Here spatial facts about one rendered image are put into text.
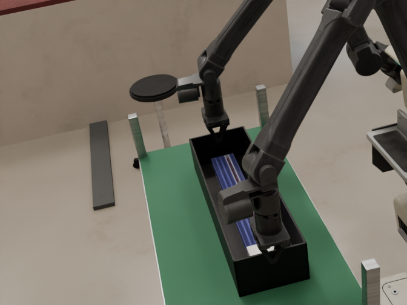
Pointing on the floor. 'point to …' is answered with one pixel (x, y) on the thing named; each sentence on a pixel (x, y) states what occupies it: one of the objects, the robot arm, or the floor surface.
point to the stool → (158, 89)
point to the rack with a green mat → (187, 265)
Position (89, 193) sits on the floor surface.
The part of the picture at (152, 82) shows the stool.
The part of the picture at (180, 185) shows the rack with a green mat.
